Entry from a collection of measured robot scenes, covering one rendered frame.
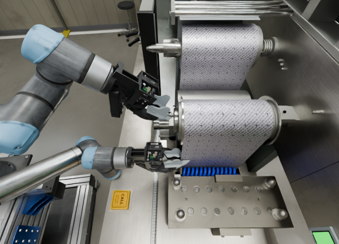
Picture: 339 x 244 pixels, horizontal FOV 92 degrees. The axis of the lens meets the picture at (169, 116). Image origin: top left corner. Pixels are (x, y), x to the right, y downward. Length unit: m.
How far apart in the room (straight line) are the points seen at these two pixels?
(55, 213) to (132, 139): 1.00
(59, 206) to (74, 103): 1.33
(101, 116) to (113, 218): 1.61
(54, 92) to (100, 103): 1.94
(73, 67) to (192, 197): 0.53
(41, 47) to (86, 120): 1.91
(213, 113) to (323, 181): 0.30
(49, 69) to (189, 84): 0.43
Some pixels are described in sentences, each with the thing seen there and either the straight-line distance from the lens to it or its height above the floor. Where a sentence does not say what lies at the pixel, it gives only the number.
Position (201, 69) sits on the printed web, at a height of 1.30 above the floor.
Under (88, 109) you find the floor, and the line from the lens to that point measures 2.37.
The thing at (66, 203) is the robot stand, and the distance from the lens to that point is 1.67.
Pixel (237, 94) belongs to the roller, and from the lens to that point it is 0.63.
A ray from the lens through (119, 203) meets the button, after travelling 0.76.
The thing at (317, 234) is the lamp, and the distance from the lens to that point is 0.60.
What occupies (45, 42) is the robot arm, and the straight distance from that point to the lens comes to 0.39.
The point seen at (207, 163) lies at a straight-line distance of 0.65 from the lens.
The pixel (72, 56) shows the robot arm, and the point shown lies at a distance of 0.39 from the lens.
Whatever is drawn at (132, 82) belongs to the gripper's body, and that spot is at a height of 1.40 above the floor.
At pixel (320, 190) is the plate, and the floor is 1.24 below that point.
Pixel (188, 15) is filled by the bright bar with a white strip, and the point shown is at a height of 1.44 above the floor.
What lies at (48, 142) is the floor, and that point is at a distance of 2.31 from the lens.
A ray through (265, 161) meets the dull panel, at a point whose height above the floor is 1.03.
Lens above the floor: 1.65
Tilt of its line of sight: 54 degrees down
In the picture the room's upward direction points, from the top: straight up
